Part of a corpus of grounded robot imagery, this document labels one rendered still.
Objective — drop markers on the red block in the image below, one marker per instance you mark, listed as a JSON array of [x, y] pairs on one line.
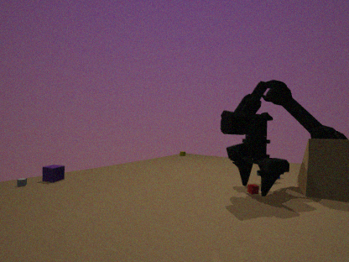
[[252, 189]]

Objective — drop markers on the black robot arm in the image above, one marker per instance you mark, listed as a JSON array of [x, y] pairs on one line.
[[245, 121]]

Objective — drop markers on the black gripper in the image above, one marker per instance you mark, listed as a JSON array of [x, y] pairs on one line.
[[270, 168]]

